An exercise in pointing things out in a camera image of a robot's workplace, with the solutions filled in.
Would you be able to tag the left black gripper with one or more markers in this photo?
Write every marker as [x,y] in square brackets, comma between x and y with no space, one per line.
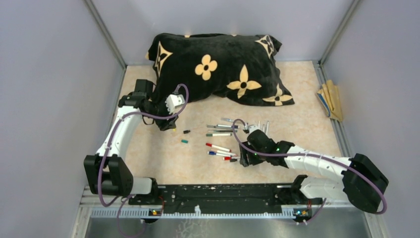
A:
[167,122]

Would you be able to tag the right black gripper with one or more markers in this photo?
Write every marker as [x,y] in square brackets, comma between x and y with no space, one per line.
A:
[244,160]

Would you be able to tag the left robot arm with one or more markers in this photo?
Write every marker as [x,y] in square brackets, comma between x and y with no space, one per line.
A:
[106,171]

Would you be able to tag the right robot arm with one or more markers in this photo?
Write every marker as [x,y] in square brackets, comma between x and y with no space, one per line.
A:
[354,179]

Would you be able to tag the dark green pen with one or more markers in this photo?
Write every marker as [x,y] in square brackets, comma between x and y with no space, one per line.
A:
[219,134]

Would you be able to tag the white marker pink cap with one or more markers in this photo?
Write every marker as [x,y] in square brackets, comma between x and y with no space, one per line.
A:
[228,153]

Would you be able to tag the white marker blue cap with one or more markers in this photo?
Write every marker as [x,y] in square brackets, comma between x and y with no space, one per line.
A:
[218,154]

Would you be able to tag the white marker red cap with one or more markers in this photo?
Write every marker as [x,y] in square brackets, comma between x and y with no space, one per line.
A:
[218,147]

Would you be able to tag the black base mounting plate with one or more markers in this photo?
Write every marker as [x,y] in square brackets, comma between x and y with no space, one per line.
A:
[225,198]

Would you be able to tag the black floral pillow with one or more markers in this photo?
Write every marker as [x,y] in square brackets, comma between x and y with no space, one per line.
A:
[238,67]

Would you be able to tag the folded tan cloth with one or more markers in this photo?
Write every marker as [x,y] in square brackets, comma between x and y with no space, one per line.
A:
[328,96]

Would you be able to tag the white cable duct strip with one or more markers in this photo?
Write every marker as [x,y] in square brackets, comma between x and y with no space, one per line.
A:
[146,213]

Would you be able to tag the aluminium front rail frame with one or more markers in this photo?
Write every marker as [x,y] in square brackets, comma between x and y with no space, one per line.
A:
[333,219]

